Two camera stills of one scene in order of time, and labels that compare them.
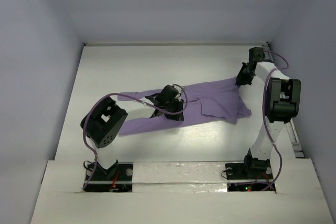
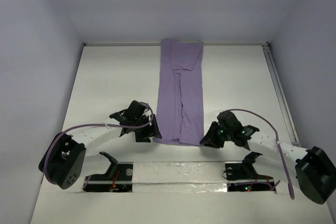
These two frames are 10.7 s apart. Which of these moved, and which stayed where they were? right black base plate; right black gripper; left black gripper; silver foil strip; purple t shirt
Moved: left black gripper; purple t shirt; right black gripper
Stayed: silver foil strip; right black base plate
